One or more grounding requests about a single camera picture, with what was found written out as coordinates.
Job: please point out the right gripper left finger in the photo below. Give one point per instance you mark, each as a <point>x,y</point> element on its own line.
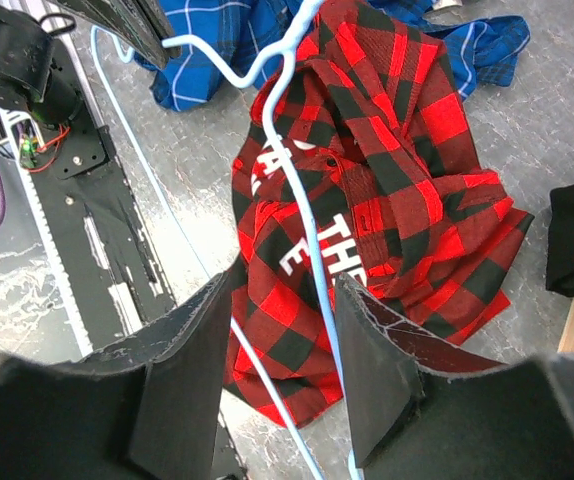
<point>143,407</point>

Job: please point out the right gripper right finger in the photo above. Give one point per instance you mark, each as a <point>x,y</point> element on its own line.
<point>420,407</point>

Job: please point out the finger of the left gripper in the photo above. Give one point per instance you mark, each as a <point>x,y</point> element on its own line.
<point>142,24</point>

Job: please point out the red black plaid shirt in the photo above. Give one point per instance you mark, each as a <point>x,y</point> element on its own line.
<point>377,133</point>

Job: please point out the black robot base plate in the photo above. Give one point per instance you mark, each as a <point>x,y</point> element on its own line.
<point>114,271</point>

